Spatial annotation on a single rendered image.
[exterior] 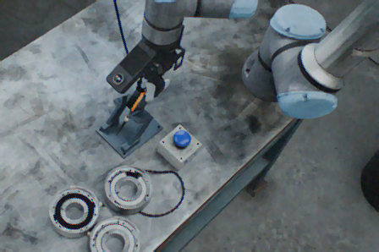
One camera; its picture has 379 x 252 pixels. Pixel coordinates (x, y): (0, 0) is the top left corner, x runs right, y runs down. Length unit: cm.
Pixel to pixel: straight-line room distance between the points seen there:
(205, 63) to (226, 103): 13
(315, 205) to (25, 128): 132
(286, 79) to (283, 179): 109
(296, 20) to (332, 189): 115
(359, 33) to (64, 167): 67
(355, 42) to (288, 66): 17
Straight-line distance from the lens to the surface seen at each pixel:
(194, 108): 136
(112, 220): 117
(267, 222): 217
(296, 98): 120
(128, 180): 121
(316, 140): 242
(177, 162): 124
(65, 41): 145
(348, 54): 115
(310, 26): 129
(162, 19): 99
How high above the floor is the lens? 192
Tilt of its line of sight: 58 degrees down
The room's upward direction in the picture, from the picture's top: 10 degrees clockwise
